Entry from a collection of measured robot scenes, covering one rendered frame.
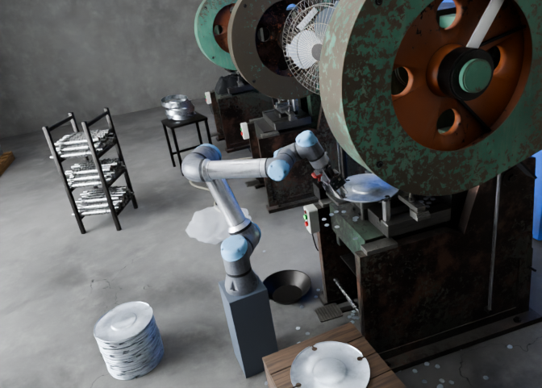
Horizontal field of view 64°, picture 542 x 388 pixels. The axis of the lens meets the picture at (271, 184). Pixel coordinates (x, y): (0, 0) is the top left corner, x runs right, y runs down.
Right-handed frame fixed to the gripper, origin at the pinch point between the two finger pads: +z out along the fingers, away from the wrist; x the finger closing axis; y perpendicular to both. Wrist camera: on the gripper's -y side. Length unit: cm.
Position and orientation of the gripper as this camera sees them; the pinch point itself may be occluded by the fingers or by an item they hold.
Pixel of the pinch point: (341, 196)
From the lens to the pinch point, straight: 193.0
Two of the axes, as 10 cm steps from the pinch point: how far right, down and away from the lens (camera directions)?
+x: 7.9, -6.1, 0.3
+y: 3.0, 3.5, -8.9
